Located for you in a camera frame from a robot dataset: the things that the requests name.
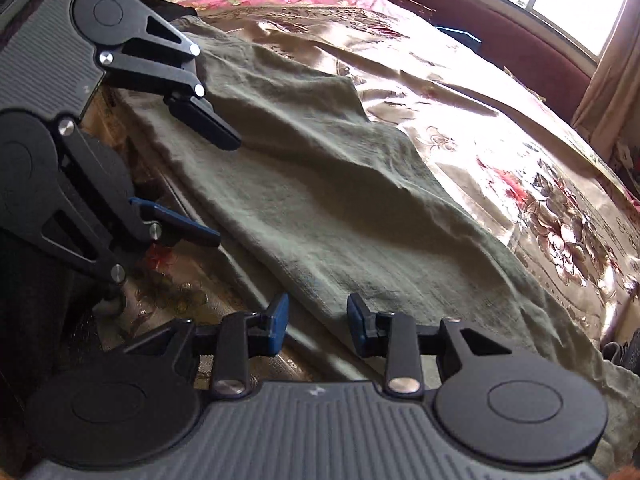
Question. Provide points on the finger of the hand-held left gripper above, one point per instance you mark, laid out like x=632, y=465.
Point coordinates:
x=205, y=122
x=185, y=225

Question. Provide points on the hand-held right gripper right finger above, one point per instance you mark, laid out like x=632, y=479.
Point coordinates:
x=358, y=325

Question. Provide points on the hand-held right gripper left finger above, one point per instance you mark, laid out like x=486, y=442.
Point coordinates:
x=278, y=325

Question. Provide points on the grey-green pants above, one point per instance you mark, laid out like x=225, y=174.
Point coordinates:
x=325, y=185

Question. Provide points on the golden floral bedspread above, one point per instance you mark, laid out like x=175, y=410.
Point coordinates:
x=450, y=110

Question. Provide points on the blue cloth item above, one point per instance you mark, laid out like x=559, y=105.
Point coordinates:
x=462, y=37

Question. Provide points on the maroon padded window bench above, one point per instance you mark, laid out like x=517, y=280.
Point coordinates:
x=500, y=35

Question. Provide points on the beige curtain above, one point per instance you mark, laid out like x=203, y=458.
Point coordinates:
x=612, y=85

